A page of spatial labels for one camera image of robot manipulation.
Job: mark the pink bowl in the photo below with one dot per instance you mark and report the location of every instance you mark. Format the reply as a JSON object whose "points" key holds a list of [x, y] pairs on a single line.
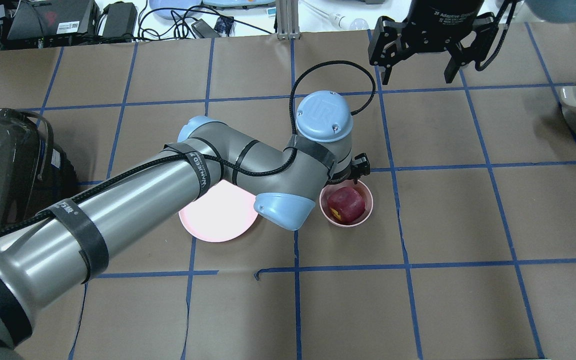
{"points": [[362, 188]]}

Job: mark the aluminium frame post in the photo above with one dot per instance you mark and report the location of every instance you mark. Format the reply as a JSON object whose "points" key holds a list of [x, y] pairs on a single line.
{"points": [[286, 19]]}

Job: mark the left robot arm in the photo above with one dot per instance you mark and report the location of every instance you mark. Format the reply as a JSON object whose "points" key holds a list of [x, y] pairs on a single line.
{"points": [[72, 241]]}

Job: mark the black laptop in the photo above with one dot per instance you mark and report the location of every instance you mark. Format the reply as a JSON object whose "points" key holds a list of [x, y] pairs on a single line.
{"points": [[53, 19]]}

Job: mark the red apple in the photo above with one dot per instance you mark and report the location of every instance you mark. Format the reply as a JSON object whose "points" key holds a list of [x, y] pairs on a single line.
{"points": [[345, 205]]}

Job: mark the dark grey rice cooker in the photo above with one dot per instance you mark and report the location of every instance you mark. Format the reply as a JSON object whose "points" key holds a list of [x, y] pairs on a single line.
{"points": [[35, 171]]}

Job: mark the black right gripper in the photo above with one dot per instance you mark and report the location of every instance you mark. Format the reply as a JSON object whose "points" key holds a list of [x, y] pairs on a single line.
{"points": [[442, 22]]}

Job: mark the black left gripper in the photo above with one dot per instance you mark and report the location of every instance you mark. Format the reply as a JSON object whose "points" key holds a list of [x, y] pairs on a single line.
{"points": [[361, 165]]}

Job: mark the pink plate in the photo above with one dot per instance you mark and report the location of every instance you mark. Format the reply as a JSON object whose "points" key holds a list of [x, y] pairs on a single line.
{"points": [[224, 213]]}

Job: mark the blue plate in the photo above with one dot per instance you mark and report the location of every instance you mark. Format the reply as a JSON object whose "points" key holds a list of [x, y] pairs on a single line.
{"points": [[164, 8]]}

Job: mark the light bulb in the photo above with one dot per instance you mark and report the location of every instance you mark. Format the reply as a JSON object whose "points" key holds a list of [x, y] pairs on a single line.
{"points": [[347, 23]]}

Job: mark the black power adapter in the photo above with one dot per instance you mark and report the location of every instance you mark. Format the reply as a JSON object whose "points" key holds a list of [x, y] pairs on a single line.
{"points": [[119, 22]]}

